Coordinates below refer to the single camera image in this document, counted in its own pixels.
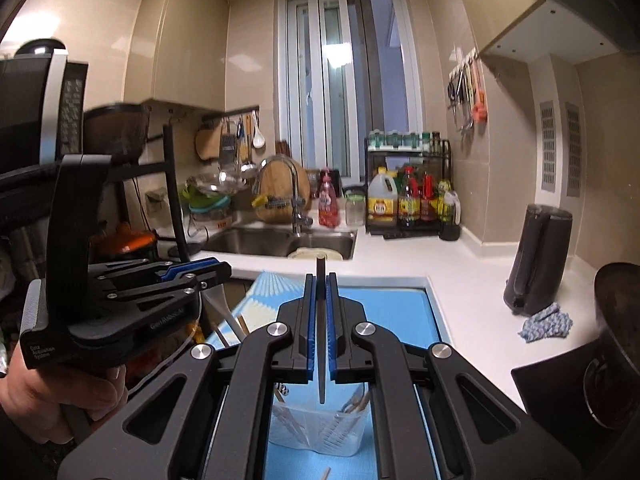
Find black gas stove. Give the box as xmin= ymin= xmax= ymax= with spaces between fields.
xmin=511 ymin=340 xmax=639 ymax=479

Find stainless steel sink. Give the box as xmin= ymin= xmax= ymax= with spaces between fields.
xmin=203 ymin=226 xmax=357 ymax=260

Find green plastic basin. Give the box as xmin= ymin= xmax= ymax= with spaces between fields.
xmin=181 ymin=184 xmax=231 ymax=214

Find red dish soap bottle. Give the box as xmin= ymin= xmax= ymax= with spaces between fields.
xmin=318 ymin=168 xmax=340 ymax=229

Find yellow label oil jug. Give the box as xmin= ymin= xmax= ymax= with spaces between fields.
xmin=367 ymin=167 xmax=398 ymax=229

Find blue white dish cloth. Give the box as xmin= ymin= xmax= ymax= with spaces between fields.
xmin=518 ymin=302 xmax=573 ymax=344

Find black electric kettle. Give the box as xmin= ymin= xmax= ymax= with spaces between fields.
xmin=503 ymin=204 xmax=573 ymax=316

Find black metal shelf rack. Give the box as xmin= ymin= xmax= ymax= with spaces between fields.
xmin=0 ymin=123 xmax=191 ymax=281

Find blue patterned table mat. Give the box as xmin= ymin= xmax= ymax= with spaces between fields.
xmin=224 ymin=271 xmax=440 ymax=479

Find hanging white ladle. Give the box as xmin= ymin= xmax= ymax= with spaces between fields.
xmin=252 ymin=110 xmax=266 ymax=151

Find wooden chopstick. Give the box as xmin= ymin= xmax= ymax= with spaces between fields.
xmin=316 ymin=254 xmax=326 ymax=405
xmin=272 ymin=382 xmax=307 ymax=444

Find clear plastic utensil holder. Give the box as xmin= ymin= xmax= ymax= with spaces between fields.
xmin=269 ymin=382 xmax=370 ymax=457

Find microwave oven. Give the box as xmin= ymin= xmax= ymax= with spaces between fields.
xmin=0 ymin=38 xmax=89 ymax=174

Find dark sauce bottle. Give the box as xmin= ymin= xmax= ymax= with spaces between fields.
xmin=398 ymin=166 xmax=420 ymax=228

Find white ceramic spoon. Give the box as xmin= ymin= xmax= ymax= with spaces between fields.
xmin=202 ymin=285 xmax=246 ymax=342

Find range hood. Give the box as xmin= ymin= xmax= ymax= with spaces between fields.
xmin=486 ymin=0 xmax=639 ymax=65

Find hanging kitchen tools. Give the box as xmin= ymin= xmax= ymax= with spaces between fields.
xmin=446 ymin=49 xmax=488 ymax=136

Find left hand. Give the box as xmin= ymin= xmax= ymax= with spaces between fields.
xmin=1 ymin=346 xmax=128 ymax=444

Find window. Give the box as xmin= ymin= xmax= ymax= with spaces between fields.
xmin=277 ymin=0 xmax=425 ymax=185

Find orange lidded pot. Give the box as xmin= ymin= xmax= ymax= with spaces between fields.
xmin=91 ymin=222 xmax=157 ymax=261

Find chrome sink faucet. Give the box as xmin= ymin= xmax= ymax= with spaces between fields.
xmin=250 ymin=154 xmax=314 ymax=236

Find black wok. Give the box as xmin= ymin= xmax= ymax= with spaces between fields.
xmin=594 ymin=262 xmax=639 ymax=377

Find wooden cutting board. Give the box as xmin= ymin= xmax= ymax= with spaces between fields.
xmin=254 ymin=158 xmax=313 ymax=226

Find black condiment rack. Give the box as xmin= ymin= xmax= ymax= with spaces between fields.
xmin=364 ymin=129 xmax=454 ymax=240

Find glass jar green lid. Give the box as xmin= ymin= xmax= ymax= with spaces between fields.
xmin=345 ymin=190 xmax=366 ymax=226

